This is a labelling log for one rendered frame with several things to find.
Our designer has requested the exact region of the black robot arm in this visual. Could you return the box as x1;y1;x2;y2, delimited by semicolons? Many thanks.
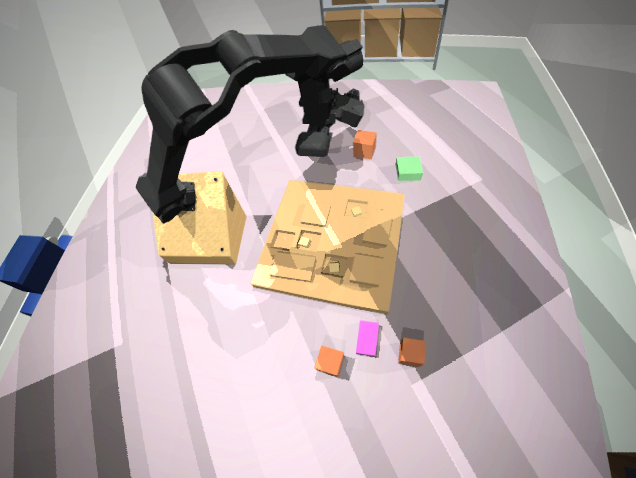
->
135;25;364;225

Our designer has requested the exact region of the light green block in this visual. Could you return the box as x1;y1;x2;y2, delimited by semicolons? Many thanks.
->
396;156;423;181

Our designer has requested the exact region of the pink rectangular block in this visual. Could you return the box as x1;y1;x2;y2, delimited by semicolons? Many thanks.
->
356;321;379;357

